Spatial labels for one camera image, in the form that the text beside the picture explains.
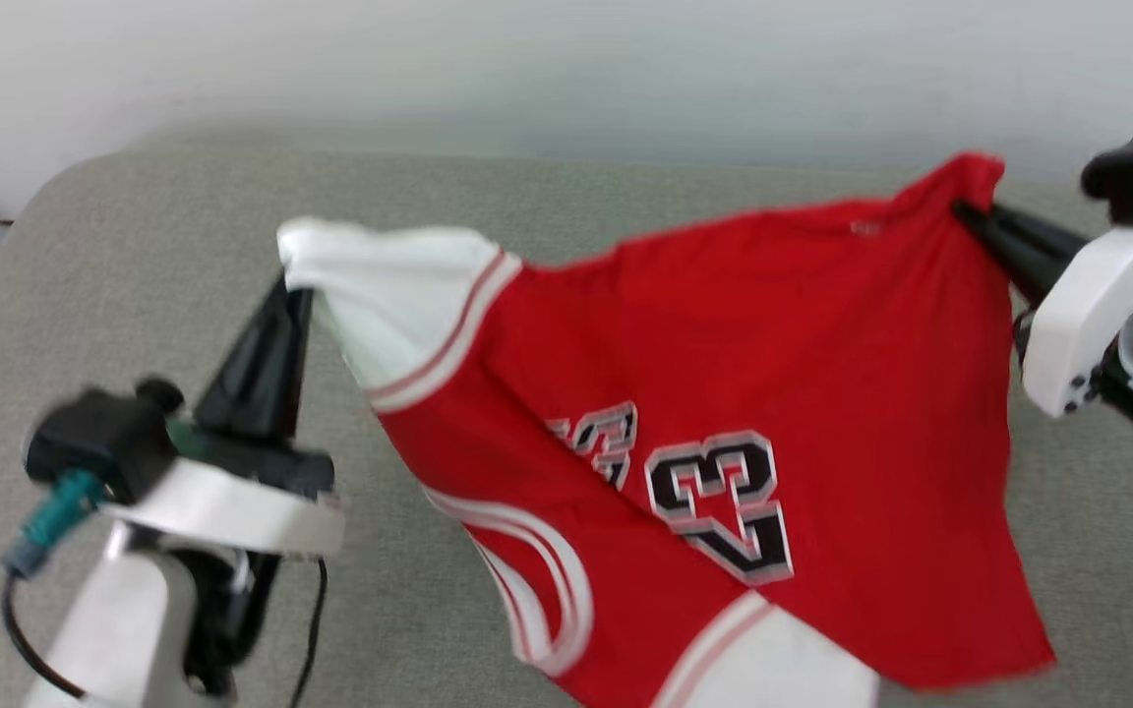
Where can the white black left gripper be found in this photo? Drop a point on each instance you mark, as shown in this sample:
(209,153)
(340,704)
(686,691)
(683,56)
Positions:
(232,511)

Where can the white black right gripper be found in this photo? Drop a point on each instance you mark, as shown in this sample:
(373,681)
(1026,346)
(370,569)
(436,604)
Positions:
(1088,315)

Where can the red white basketball jersey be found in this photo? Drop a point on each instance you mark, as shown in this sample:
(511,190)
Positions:
(822,344)

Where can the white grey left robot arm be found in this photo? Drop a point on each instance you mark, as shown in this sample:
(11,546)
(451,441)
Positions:
(114,629)

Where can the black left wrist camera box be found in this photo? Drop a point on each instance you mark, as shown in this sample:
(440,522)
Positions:
(99,438)

